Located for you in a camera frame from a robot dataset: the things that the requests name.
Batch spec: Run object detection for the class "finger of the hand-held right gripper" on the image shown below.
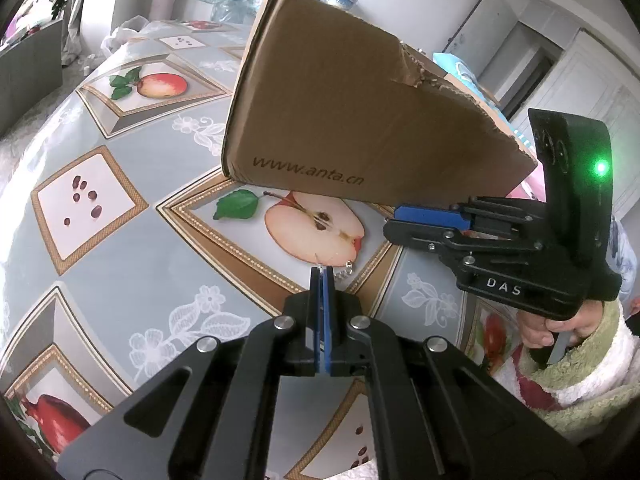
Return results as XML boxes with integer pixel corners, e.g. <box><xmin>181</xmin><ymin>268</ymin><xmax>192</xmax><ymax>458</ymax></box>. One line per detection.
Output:
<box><xmin>382</xmin><ymin>220</ymin><xmax>546</xmax><ymax>267</ymax></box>
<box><xmin>392</xmin><ymin>195</ymin><xmax>548</xmax><ymax>234</ymax></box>

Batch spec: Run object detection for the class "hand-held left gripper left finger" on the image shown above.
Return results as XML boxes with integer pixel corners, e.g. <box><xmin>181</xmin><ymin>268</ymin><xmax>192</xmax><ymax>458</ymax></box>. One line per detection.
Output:
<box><xmin>56</xmin><ymin>266</ymin><xmax>324</xmax><ymax>480</ymax></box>

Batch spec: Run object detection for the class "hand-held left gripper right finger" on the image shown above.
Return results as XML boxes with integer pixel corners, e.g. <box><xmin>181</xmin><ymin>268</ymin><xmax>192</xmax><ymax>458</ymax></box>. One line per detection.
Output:
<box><xmin>323</xmin><ymin>266</ymin><xmax>586</xmax><ymax>480</ymax></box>

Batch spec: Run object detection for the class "silver chain jewelry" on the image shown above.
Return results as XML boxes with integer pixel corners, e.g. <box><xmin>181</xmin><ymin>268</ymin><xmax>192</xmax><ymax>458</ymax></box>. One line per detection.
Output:
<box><xmin>319</xmin><ymin>259</ymin><xmax>357</xmax><ymax>282</ymax></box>

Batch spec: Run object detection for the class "brown cardboard box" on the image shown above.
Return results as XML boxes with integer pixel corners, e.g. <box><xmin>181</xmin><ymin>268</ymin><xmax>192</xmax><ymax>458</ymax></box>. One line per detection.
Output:
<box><xmin>220</xmin><ymin>0</ymin><xmax>540</xmax><ymax>206</ymax></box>

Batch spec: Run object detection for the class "person's right forearm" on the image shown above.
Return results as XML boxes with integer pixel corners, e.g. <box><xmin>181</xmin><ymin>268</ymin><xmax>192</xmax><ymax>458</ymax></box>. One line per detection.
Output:
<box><xmin>487</xmin><ymin>300</ymin><xmax>640</xmax><ymax>443</ymax></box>

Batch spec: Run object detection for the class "person's right hand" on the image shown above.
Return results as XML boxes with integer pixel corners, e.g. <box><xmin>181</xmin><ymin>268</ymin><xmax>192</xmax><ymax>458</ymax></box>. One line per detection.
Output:
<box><xmin>516</xmin><ymin>305</ymin><xmax>594</xmax><ymax>351</ymax></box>

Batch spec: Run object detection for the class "white panelled door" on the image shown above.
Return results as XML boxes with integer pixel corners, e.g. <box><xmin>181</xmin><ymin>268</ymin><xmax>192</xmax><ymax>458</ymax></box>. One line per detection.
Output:
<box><xmin>542</xmin><ymin>27</ymin><xmax>640</xmax><ymax>221</ymax></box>

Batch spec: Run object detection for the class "blue printed pillow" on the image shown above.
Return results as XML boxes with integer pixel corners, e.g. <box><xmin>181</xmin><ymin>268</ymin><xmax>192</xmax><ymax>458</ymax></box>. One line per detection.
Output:
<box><xmin>432</xmin><ymin>51</ymin><xmax>501</xmax><ymax>106</ymax></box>

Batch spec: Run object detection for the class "fruit print tablecloth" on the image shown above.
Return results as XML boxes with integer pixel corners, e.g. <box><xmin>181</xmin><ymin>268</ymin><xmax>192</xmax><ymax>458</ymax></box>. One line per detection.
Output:
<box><xmin>0</xmin><ymin>19</ymin><xmax>531</xmax><ymax>480</ymax></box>

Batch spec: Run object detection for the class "white plain door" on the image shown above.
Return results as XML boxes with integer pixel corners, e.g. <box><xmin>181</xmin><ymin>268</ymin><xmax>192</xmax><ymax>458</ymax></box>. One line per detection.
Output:
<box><xmin>442</xmin><ymin>0</ymin><xmax>531</xmax><ymax>68</ymax></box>

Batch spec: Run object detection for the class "white plastic bag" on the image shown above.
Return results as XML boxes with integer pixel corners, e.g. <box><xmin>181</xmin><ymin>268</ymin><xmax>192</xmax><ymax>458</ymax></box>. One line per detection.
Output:
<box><xmin>101</xmin><ymin>15</ymin><xmax>151</xmax><ymax>56</ymax></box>

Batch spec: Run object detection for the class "grey cabinet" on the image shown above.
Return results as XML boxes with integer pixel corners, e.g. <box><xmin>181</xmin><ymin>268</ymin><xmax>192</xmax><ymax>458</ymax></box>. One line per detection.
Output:
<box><xmin>0</xmin><ymin>10</ymin><xmax>66</xmax><ymax>136</ymax></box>

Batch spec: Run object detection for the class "pile of clothes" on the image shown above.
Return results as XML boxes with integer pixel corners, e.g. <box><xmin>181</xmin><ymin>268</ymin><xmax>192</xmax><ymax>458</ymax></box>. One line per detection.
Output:
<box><xmin>0</xmin><ymin>0</ymin><xmax>76</xmax><ymax>51</ymax></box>

